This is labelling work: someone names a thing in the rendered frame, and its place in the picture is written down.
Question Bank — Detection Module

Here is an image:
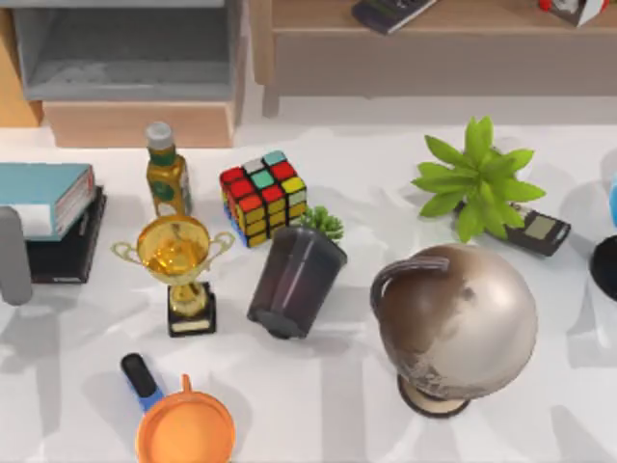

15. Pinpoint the small green plant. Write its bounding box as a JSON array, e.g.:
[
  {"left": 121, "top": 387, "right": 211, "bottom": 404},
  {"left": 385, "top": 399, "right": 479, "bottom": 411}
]
[{"left": 299, "top": 205, "right": 345, "bottom": 243}]

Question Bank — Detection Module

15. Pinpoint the dark plant pot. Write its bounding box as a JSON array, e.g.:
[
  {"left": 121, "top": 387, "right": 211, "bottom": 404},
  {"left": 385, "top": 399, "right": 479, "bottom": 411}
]
[{"left": 246, "top": 225, "right": 349, "bottom": 340}]

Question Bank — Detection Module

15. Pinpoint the colourful puzzle cube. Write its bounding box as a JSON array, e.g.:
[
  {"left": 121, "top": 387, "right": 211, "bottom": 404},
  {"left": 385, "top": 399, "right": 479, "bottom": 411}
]
[{"left": 219, "top": 150, "right": 309, "bottom": 250}]

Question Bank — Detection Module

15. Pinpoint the gold trophy with black base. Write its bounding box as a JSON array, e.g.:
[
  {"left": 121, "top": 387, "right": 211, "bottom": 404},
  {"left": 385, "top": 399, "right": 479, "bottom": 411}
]
[{"left": 110, "top": 214, "right": 237, "bottom": 338}]

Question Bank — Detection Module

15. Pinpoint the yellow bottle with grey cap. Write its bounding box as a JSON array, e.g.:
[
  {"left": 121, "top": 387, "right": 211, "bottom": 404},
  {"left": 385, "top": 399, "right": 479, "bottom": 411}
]
[{"left": 145, "top": 121, "right": 194, "bottom": 218}]

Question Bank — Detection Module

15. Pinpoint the large green leafy plant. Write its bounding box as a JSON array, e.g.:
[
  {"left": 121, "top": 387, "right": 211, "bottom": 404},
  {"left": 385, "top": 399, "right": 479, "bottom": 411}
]
[{"left": 410, "top": 115, "right": 548, "bottom": 244}]

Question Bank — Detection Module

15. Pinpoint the brown globe on stand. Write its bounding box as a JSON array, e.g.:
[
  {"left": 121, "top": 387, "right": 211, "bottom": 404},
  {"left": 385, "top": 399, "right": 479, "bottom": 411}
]
[{"left": 369, "top": 243, "right": 539, "bottom": 419}]

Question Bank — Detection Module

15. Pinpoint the pale wooden drawer front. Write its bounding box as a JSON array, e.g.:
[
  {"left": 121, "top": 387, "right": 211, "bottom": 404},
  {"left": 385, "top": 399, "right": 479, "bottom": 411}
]
[{"left": 41, "top": 99, "right": 237, "bottom": 149}]

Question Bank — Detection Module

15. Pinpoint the wooden open shelf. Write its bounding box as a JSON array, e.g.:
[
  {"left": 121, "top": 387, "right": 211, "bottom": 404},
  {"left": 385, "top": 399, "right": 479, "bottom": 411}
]
[{"left": 247, "top": 0, "right": 617, "bottom": 119}]

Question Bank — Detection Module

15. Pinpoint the black device with pale screen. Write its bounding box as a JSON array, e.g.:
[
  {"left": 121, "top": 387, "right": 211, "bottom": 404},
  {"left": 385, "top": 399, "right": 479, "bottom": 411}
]
[{"left": 455, "top": 200, "right": 573, "bottom": 258}]

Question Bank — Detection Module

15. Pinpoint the dark book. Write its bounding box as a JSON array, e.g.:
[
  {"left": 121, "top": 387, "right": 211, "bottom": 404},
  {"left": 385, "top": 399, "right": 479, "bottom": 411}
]
[{"left": 351, "top": 0, "right": 438, "bottom": 37}]

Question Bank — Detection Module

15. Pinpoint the black book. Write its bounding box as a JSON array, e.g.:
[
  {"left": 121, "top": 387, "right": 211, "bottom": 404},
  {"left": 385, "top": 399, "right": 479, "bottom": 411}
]
[{"left": 24, "top": 185, "right": 108, "bottom": 285}]

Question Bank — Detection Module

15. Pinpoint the light blue book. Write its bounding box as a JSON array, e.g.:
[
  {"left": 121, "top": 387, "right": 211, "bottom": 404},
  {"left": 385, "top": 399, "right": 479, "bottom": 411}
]
[{"left": 0, "top": 162, "right": 95, "bottom": 242}]

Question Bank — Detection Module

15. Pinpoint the grey rounded object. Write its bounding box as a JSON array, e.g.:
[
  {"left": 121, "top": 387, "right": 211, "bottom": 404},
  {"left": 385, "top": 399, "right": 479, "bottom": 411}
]
[{"left": 0, "top": 205, "right": 34, "bottom": 307}]

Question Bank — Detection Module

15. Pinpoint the black round object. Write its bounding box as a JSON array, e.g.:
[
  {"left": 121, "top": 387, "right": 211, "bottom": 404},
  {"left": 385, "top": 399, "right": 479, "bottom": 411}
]
[{"left": 588, "top": 235, "right": 617, "bottom": 304}]

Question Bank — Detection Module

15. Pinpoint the wooden cupboard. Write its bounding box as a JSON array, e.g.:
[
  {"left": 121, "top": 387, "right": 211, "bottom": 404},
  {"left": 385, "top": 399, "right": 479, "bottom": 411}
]
[{"left": 0, "top": 0, "right": 45, "bottom": 129}]

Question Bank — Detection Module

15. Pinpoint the red and white box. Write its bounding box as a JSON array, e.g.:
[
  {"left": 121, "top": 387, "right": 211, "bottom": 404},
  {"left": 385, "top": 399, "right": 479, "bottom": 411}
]
[{"left": 538, "top": 0, "right": 609, "bottom": 28}]

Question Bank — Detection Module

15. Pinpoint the orange pan with black handle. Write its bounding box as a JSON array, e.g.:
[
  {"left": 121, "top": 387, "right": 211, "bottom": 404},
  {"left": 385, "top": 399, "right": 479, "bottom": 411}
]
[{"left": 120, "top": 352, "right": 238, "bottom": 463}]

